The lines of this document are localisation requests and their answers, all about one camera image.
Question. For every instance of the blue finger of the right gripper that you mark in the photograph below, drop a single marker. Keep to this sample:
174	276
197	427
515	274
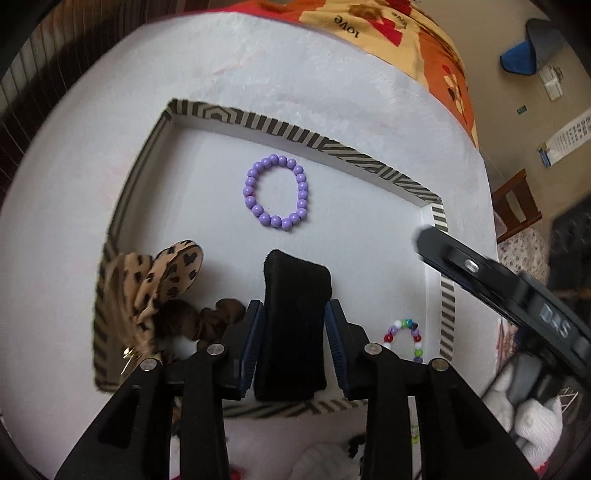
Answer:
456	261

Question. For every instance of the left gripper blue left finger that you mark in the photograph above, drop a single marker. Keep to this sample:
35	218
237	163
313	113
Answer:
241	350

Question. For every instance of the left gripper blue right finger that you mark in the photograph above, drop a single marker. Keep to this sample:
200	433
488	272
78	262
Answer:
347	342

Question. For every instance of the leopard print hair bow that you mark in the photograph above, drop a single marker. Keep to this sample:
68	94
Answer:
135	288

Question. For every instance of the red satin bow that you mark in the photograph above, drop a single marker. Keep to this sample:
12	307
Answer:
237	474

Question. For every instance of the brown scrunchie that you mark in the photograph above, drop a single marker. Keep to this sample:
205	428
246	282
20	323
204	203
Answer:
178	318

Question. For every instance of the wooden chair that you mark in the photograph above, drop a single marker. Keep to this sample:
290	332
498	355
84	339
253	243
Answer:
514	207

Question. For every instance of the striped black white tray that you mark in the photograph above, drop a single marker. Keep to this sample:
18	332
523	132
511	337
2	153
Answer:
186	184

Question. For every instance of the orange patterned love blanket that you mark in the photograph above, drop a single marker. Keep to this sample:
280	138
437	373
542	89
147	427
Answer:
397	32

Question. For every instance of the white lace tablecloth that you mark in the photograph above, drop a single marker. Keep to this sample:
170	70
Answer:
54	219

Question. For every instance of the wall calendar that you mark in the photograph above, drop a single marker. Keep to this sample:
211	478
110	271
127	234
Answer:
565	141

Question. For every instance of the blue bag on wall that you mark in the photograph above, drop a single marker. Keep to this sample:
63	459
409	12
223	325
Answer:
543	41

